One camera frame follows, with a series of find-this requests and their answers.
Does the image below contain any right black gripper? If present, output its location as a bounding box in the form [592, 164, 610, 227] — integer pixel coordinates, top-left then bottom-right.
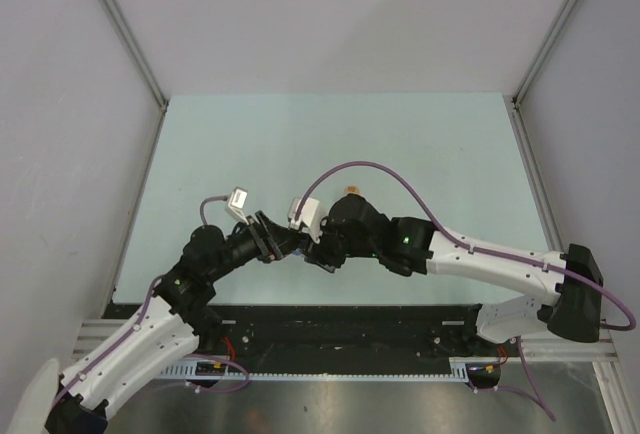
[300, 213, 379, 273]

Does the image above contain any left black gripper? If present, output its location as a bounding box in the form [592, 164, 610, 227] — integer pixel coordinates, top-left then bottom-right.
[207, 210, 307, 282]

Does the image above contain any clear pill bottle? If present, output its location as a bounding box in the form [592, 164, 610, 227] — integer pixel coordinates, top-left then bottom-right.
[344, 185, 361, 196]

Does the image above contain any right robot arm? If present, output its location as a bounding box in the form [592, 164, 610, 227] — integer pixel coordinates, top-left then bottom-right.
[288, 194, 603, 355]

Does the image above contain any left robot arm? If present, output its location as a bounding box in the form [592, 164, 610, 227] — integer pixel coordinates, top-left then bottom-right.
[45, 212, 306, 433]

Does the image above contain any aluminium front beam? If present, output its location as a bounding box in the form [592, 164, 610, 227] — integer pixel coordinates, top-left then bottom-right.
[71, 319, 618, 362]

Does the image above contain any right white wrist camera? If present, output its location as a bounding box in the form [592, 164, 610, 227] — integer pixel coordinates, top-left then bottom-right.
[287, 197, 326, 232]

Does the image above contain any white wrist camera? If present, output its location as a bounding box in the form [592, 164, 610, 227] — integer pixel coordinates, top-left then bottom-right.
[287, 197, 326, 232]
[225, 187, 250, 225]

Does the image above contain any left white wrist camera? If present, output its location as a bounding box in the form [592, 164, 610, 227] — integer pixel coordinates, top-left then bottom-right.
[225, 187, 250, 225]

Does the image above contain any grey slotted cable duct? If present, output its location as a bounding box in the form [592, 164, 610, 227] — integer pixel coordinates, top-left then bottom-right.
[149, 357, 471, 384]

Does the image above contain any left aluminium frame post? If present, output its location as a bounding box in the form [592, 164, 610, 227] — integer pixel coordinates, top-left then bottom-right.
[74, 0, 169, 110]

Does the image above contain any aluminium frame post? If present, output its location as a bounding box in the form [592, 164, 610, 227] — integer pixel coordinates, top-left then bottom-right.
[74, 0, 169, 110]
[511, 0, 582, 107]

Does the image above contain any right aluminium frame post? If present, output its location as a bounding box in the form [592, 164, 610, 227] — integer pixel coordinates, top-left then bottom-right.
[511, 0, 582, 107]

